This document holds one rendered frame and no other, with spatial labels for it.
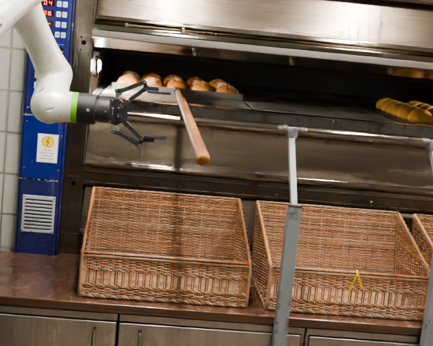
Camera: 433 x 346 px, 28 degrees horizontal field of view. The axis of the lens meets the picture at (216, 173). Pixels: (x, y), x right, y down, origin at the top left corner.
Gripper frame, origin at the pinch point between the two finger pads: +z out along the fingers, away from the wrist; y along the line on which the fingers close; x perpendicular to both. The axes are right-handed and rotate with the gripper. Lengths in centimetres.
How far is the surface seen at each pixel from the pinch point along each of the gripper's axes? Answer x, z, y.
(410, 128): -55, 94, 2
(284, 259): 4, 41, 41
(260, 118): -56, 37, 4
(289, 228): 4, 41, 31
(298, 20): -56, 47, -33
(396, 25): -56, 83, -35
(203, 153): 79, 7, -1
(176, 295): -7, 9, 58
